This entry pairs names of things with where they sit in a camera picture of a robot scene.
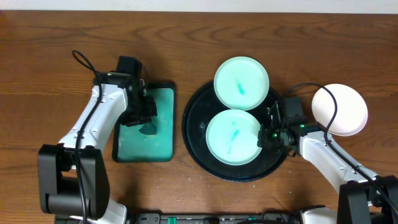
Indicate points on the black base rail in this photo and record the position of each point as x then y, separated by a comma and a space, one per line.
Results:
158, 217

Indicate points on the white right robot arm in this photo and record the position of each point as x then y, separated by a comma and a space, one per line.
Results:
363, 195

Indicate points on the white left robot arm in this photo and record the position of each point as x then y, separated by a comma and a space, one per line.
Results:
73, 182

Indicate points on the mint green plate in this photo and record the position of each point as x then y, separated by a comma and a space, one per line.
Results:
231, 137

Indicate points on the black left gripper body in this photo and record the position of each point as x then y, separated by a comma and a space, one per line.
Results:
142, 114

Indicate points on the black rectangular soap tray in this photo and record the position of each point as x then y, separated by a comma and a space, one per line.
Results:
129, 145

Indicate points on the white plate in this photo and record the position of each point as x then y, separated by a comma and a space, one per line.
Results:
352, 113

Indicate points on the mint plate with stain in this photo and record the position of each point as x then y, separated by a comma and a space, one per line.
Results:
241, 83

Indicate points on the dark green sponge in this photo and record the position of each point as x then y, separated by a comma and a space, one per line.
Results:
149, 129

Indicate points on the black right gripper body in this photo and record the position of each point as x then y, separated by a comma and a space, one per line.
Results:
267, 137

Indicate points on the round black tray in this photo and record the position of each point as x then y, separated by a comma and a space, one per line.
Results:
200, 109

